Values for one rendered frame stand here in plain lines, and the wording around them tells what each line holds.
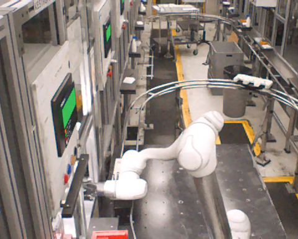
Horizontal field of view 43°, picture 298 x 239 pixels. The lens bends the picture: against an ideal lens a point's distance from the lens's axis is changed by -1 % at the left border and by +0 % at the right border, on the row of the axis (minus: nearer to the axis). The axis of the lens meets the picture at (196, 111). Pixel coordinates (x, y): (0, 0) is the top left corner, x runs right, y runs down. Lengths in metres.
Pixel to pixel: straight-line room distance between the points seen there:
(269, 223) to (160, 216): 0.65
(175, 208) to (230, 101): 2.72
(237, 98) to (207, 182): 3.35
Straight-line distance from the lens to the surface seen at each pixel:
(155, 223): 2.26
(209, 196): 1.58
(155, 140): 4.35
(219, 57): 5.40
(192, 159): 1.42
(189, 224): 2.26
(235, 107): 4.89
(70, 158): 1.46
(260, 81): 3.82
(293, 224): 3.40
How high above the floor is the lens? 2.21
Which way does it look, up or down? 26 degrees down
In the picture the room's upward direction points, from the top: 3 degrees clockwise
